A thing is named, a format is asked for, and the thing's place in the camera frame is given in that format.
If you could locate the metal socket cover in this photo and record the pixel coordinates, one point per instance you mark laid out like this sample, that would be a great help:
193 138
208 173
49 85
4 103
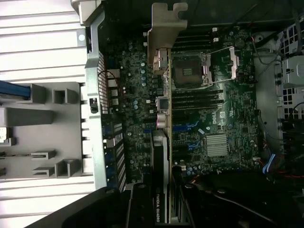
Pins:
234 63

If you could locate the green motherboard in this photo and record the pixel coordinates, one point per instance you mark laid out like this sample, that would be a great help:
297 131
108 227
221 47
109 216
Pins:
237 114

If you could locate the open black PC case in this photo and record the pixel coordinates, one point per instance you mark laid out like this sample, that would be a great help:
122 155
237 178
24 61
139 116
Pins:
93 78

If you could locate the hard disk with blue bracket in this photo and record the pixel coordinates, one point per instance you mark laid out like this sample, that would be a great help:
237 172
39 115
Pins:
14 91

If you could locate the black plastic air shroud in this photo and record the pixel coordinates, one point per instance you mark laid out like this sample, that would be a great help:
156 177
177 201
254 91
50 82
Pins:
292 190

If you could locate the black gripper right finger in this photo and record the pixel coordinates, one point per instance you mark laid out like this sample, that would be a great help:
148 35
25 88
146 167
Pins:
183 209

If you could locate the silver CPU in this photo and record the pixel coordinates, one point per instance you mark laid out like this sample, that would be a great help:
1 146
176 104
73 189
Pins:
2 135

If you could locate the silver chipset heat sink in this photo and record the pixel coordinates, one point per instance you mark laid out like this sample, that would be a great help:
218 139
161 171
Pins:
217 145

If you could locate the grey parts rack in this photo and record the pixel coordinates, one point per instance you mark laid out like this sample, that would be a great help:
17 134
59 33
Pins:
66 133

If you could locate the CPU socket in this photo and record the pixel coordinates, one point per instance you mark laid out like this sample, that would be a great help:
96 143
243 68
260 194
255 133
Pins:
187 71

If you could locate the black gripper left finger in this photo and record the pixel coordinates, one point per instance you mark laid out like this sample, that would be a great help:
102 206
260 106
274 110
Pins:
140 209

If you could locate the blue expansion slot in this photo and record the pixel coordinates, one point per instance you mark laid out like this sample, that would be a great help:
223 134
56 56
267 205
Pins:
183 128

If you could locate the silver drive cage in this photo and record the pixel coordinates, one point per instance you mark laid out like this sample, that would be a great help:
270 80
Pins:
292 71

